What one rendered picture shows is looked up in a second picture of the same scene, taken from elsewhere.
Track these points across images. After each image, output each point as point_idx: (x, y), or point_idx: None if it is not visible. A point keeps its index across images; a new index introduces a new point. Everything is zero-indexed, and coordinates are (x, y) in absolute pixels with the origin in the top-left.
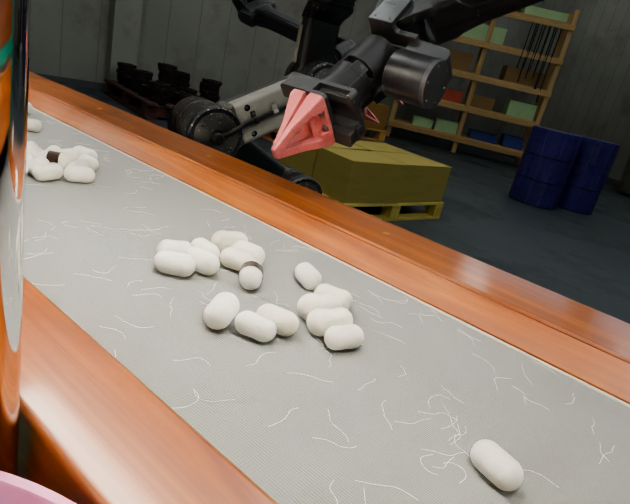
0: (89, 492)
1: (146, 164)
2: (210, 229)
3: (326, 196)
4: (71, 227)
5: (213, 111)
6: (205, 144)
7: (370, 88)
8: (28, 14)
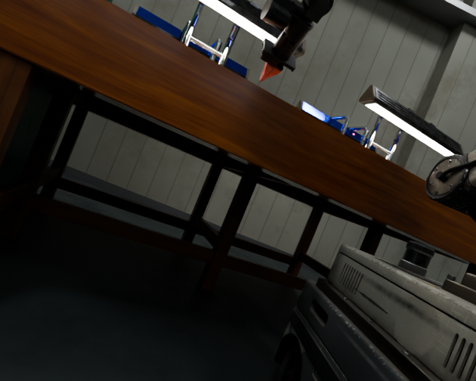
0: None
1: None
2: None
3: (268, 92)
4: None
5: (446, 157)
6: (434, 182)
7: (281, 34)
8: (183, 43)
